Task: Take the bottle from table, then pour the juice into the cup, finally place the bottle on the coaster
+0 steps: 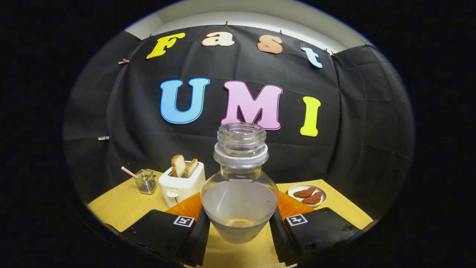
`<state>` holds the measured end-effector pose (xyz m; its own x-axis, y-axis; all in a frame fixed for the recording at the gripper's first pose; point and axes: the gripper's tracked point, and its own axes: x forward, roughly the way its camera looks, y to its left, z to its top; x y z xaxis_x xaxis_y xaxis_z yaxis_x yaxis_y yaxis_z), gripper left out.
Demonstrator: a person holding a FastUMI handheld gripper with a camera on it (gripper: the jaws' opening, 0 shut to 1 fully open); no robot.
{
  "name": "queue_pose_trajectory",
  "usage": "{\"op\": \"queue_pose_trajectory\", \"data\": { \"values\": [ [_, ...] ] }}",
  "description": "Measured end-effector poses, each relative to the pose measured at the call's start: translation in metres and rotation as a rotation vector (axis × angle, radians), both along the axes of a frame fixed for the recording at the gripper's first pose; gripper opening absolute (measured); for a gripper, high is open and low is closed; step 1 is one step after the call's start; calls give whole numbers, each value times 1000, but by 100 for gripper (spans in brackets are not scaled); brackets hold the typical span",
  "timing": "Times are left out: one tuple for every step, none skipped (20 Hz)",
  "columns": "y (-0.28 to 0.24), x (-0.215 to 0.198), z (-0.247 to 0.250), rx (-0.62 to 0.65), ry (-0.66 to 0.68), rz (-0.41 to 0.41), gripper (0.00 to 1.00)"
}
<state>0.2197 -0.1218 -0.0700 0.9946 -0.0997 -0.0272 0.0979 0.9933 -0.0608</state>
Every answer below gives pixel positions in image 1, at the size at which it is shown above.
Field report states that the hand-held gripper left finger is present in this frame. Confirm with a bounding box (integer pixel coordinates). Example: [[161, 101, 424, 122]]
[[121, 192, 211, 267]]

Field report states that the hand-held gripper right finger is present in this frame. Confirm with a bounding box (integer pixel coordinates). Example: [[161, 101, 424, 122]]
[[268, 191, 361, 266]]

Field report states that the clear plastic juice bottle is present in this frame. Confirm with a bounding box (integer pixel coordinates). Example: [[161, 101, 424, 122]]
[[200, 122, 280, 245]]

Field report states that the round white plate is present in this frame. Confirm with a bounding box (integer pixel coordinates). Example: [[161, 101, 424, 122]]
[[287, 184, 328, 208]]

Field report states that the white toaster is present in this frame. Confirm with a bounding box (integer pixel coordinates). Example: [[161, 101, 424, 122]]
[[158, 161, 206, 208]]

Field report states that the toast slice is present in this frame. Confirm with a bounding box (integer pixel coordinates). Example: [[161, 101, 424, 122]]
[[171, 154, 186, 178], [184, 158, 199, 178]]

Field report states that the wooden table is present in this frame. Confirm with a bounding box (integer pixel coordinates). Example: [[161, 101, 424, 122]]
[[87, 170, 373, 268]]

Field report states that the black backdrop cloth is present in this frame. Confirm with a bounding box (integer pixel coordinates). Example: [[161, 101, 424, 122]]
[[63, 24, 415, 220]]

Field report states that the wire mesh holder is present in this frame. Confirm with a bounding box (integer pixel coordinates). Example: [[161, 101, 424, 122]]
[[135, 169, 157, 195]]

